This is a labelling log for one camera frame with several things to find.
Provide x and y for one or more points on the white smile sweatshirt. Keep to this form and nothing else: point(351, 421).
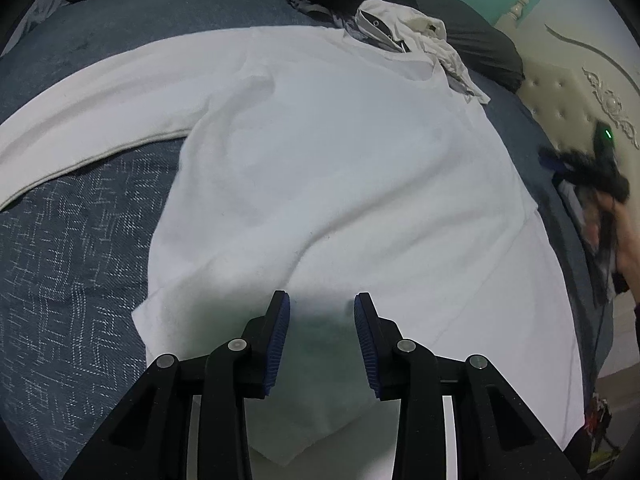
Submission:
point(312, 163)

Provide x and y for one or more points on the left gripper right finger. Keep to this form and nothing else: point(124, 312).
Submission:
point(378, 339)

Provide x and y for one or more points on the dark blue patterned bedspread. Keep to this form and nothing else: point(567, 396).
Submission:
point(74, 251)

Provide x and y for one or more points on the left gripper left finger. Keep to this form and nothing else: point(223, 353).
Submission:
point(265, 337)

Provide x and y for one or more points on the cream tufted headboard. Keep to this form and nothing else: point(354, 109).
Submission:
point(568, 87)

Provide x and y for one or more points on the person's right hand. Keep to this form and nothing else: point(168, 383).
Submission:
point(627, 245)

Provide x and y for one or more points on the grey bed sheet edge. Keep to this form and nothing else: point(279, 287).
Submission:
point(38, 12)

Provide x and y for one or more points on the crumpled cream white garment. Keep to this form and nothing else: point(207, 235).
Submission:
point(403, 29)

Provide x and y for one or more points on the folded black grey garment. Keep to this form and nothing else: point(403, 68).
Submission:
point(585, 212)

